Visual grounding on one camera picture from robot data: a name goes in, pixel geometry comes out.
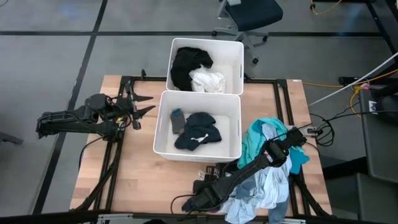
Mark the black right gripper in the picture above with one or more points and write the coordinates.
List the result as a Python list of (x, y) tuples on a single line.
[(208, 194)]

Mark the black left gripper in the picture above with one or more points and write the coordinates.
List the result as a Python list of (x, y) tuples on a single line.
[(127, 109)]

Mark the grey sock with teal toe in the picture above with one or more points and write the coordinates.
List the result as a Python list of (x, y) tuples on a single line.
[(178, 123)]

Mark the long black cloth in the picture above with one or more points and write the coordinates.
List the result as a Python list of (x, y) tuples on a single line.
[(180, 77)]

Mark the navy garment with white logo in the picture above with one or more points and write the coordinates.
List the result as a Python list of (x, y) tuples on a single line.
[(199, 130)]

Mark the light blue shirt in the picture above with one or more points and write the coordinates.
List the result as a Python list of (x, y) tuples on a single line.
[(270, 189)]

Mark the black garment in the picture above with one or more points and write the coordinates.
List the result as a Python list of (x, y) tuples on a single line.
[(192, 57)]

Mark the turquoise t-shirt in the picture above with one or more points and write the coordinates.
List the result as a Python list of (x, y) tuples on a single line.
[(253, 140)]

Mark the slate blue garment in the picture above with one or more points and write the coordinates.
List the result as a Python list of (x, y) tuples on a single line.
[(278, 213)]

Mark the white perforated plastic basket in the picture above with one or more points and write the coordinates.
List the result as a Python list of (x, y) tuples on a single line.
[(217, 105), (227, 56)]

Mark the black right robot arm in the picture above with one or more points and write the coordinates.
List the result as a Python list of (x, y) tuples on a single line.
[(248, 171)]

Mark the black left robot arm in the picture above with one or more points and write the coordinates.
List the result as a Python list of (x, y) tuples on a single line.
[(68, 121)]

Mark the beige paper tag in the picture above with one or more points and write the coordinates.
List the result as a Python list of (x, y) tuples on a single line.
[(202, 175)]

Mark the grey power strip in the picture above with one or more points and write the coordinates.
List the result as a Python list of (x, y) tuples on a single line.
[(311, 130)]

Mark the grey chair base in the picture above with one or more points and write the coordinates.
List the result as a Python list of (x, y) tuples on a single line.
[(11, 139)]

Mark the navy office chair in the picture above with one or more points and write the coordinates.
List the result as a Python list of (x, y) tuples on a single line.
[(252, 12)]

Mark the black crossbar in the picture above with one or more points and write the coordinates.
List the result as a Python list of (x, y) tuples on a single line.
[(46, 217)]

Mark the dark grey cabinet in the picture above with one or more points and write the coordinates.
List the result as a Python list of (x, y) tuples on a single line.
[(379, 199)]

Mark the grey desk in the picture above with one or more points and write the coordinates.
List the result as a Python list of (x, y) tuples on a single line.
[(382, 155)]

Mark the black bag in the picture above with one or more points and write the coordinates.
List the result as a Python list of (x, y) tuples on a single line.
[(388, 107)]

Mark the black table leg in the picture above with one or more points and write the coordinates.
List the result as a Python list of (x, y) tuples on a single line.
[(377, 18)]

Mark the black aluminium table frame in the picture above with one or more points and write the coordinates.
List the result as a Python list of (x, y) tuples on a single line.
[(264, 81)]

